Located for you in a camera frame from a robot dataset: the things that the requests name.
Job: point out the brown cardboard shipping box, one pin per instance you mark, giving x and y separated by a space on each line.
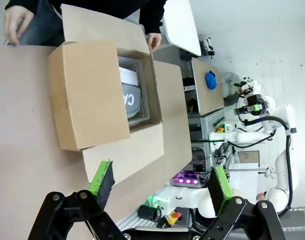
90 95

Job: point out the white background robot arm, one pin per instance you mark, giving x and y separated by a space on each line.
242 137

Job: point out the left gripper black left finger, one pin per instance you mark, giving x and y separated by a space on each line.
103 185

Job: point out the white board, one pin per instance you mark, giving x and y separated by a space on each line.
243 180

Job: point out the black and white chair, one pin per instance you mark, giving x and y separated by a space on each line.
207 47

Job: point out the grey perforated plastic basket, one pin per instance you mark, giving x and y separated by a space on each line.
143 100

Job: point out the grey pouch with white letters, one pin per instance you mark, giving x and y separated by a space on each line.
132 100

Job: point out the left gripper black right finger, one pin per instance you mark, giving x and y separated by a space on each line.
220 190

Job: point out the person's right hand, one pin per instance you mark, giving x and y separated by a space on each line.
17 20

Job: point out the black cup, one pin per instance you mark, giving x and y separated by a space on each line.
147 212

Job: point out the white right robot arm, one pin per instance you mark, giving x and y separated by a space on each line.
282 160

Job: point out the aluminium frame rack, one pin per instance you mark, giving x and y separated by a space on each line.
205 130

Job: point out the brown cardboard panel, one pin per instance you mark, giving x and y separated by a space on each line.
248 158

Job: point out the white table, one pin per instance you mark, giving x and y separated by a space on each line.
180 25

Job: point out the device with pink lights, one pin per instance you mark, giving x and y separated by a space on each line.
188 178

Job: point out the person's torso black sweater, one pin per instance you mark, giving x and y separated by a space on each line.
105 7

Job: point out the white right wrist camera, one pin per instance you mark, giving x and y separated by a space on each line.
248 86

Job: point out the blue cloth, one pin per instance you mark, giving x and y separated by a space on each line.
210 80

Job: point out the person's right forearm black sleeve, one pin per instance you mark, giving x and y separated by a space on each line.
17 3

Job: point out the brown top table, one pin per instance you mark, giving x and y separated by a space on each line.
207 102

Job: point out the patterned paper bag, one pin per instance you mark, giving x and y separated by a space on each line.
230 87

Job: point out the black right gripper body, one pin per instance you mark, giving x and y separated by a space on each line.
255 100

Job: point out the yellow red emergency stop button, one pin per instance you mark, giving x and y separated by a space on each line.
173 217

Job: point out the person's left forearm black sleeve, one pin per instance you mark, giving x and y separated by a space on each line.
152 17

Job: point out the person's left hand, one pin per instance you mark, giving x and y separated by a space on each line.
155 41

